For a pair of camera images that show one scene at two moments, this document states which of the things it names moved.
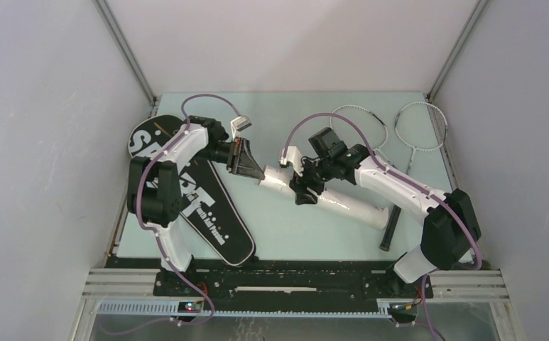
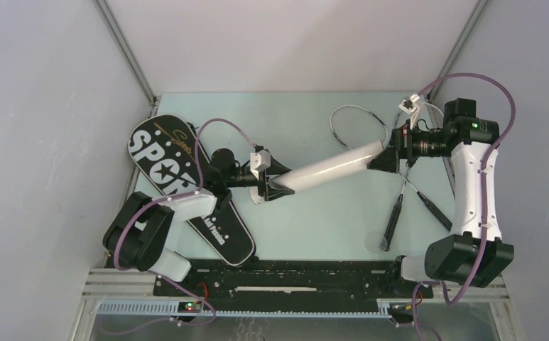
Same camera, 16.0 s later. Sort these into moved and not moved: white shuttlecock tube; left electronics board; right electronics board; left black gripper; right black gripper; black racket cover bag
Moved: white shuttlecock tube; left black gripper; right black gripper
Not moved: left electronics board; black racket cover bag; right electronics board
